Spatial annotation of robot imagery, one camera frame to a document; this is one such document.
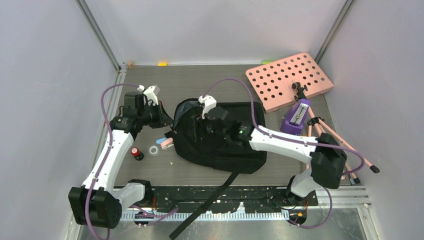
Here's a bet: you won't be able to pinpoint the pink perforated stand board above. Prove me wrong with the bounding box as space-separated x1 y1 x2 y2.
245 52 334 113

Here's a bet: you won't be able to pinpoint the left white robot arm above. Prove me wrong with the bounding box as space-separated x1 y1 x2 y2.
68 90 173 229

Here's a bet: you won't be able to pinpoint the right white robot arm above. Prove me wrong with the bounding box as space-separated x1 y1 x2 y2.
201 106 347 205

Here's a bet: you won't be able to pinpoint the blue eraser pen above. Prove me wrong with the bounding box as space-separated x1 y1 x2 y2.
155 137 168 145

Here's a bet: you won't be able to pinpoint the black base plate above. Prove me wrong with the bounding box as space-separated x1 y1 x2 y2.
130 184 319 215

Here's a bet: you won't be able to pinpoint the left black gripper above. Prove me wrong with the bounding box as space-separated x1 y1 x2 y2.
138 100 173 129

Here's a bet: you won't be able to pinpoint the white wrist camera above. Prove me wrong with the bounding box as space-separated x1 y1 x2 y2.
198 94 217 119
137 84 160 106

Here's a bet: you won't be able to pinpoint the slotted aluminium rail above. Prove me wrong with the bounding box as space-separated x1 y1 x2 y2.
120 209 297 222

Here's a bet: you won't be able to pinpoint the green block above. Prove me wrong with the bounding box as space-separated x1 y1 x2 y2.
261 60 274 65

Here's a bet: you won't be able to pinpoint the purple metronome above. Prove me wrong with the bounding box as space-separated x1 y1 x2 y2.
280 98 311 135

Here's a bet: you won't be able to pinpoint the pink correction tape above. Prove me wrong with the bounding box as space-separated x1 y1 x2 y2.
160 137 174 150

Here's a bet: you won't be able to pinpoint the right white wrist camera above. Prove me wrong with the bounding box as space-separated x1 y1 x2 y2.
198 94 217 119

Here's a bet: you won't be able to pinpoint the pink tripod legs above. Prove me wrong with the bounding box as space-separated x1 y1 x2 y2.
291 82 381 185

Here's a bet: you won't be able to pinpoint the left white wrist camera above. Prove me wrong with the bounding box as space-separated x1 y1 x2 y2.
137 84 160 106

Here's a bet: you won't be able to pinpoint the red black stamp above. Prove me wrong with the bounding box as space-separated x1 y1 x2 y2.
130 147 145 161

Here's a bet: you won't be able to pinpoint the black backpack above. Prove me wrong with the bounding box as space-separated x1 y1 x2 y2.
166 98 267 240

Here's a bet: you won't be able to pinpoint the yellow block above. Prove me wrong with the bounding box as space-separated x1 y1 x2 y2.
157 62 168 67

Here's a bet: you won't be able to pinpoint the small wooden cork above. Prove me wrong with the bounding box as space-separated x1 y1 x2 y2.
126 60 135 69

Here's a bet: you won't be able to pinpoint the clear tape roll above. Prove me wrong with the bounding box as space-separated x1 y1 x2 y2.
148 145 159 156

